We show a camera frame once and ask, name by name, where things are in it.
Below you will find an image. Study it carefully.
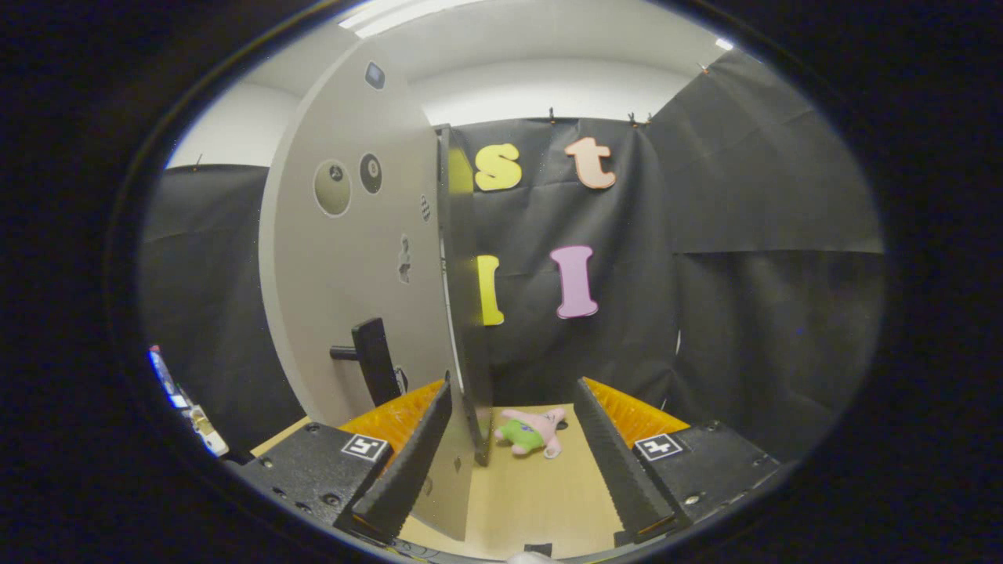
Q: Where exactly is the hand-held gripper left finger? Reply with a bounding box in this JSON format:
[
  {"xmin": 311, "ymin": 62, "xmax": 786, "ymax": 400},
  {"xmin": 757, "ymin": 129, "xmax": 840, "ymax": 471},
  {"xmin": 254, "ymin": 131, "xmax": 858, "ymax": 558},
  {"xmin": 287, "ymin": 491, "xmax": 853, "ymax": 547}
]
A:
[{"xmin": 234, "ymin": 381, "xmax": 454, "ymax": 544}]

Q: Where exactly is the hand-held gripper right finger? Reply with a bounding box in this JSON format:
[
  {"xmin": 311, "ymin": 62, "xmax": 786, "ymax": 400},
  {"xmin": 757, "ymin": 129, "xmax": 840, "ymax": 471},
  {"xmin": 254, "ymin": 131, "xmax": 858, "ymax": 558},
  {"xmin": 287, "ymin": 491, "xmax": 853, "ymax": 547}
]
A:
[{"xmin": 574, "ymin": 378, "xmax": 802, "ymax": 547}]

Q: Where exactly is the dark grey shoe cabinet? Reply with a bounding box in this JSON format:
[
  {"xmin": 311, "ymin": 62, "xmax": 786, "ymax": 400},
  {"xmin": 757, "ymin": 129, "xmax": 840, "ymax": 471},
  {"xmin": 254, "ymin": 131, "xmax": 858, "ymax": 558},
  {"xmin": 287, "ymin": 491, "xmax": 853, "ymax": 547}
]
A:
[{"xmin": 436, "ymin": 124, "xmax": 494, "ymax": 468}]

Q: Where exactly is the pink star plush toy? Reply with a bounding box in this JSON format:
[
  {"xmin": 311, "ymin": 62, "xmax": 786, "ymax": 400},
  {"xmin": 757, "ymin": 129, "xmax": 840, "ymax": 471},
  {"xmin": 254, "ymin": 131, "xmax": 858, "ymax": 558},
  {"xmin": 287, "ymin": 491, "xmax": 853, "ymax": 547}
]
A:
[{"xmin": 494, "ymin": 407, "xmax": 567, "ymax": 459}]

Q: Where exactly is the black backdrop cloth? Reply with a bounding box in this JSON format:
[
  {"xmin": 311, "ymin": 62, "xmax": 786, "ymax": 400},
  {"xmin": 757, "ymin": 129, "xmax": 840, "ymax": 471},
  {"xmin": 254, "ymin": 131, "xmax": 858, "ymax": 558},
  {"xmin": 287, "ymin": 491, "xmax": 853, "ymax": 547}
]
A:
[{"xmin": 139, "ymin": 49, "xmax": 886, "ymax": 463}]

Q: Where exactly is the white and yellow object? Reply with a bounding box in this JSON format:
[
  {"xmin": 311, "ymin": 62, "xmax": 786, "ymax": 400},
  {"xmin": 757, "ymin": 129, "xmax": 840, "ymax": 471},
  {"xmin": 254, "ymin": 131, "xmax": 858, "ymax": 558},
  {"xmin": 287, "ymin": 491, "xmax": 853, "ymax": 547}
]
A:
[{"xmin": 188, "ymin": 406, "xmax": 230, "ymax": 457}]

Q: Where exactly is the row of black cloth clips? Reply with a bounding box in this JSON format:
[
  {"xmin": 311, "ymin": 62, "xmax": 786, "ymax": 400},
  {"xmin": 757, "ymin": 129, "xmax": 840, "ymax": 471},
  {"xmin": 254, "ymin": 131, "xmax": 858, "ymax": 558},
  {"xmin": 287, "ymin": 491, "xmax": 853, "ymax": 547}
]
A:
[{"xmin": 190, "ymin": 64, "xmax": 708, "ymax": 169}]

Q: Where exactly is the long ceiling light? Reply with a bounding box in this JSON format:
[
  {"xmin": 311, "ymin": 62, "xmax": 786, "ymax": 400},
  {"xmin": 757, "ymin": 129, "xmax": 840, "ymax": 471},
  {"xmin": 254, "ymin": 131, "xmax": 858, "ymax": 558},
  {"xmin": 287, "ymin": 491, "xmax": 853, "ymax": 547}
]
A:
[{"xmin": 339, "ymin": 0, "xmax": 487, "ymax": 38}]

